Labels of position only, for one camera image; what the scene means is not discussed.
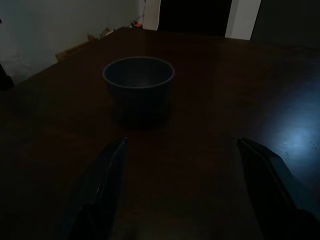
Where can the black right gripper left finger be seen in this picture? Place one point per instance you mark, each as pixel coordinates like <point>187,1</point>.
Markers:
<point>105,190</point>

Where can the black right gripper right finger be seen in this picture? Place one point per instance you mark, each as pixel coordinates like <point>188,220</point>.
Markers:
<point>272,190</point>

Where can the small orange object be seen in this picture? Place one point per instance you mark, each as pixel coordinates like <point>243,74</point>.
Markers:
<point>137,24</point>

